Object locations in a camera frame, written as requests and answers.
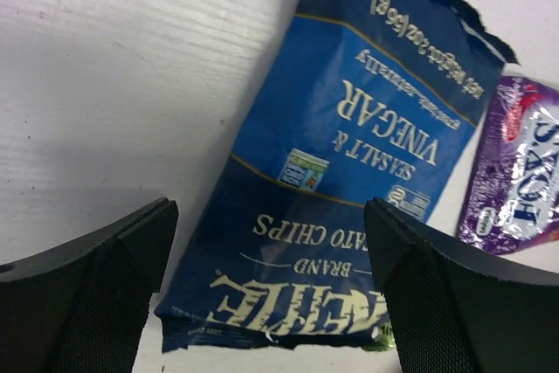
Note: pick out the purple foxs candy bag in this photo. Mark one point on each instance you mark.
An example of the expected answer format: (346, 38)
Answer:
(511, 201)

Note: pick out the blue kettle chips bag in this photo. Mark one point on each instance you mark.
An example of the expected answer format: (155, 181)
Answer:
(365, 99)

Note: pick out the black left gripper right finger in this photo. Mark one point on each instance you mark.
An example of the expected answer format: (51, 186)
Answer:
(455, 308)

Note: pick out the small green candy packet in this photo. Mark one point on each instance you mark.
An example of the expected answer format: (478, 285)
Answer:
(382, 339)

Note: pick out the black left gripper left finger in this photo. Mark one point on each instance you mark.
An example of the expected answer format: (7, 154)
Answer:
(81, 306)

